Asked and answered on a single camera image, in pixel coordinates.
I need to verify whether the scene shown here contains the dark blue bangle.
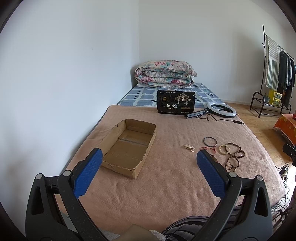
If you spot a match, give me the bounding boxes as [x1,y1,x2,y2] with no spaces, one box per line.
[203,137,217,147]

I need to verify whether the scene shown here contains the yellow box on rack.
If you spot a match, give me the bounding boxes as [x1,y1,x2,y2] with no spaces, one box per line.
[268,89,282,106]

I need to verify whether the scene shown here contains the long brown bead necklace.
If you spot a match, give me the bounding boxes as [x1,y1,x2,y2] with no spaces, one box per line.
[224,150,245,172]

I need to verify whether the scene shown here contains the blue checkered bed sheet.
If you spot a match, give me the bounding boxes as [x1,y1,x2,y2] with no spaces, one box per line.
[118,83,224,108]

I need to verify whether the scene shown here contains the striped hanging towel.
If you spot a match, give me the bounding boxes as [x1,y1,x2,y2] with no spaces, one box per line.
[263,35,280,91]

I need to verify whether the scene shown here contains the striped grey trousers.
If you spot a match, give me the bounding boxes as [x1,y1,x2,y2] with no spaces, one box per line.
[162,205,241,241]

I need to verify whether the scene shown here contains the orange cloth covered table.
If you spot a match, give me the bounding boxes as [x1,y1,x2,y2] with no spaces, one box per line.
[274,113,296,146]

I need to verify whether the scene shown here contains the dark hanging clothes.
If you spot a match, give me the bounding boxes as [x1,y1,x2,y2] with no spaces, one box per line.
[277,51,295,108]

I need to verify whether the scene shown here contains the black ring light cable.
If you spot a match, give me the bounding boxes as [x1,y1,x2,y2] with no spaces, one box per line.
[196,112,246,126]

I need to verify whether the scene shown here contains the folded floral quilt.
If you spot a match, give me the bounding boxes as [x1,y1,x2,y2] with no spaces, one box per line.
[134,60,197,87]

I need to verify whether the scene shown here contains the cream bead bracelet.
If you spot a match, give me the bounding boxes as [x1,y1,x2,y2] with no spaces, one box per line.
[219,143,231,156]

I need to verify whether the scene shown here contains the black clothes rack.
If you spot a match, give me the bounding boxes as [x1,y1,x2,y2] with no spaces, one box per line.
[249,31,295,117]

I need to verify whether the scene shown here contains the white ring light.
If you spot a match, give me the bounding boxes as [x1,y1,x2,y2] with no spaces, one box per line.
[185,102,237,118]

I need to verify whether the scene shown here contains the open cardboard box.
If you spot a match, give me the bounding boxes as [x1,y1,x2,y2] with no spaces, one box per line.
[98,119,157,179]

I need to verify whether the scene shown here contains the black snack bag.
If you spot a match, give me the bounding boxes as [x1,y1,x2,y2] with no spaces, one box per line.
[157,90,195,115]

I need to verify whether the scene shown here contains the green jade pendant red cord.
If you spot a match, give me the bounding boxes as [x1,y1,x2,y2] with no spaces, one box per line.
[199,146,217,156]

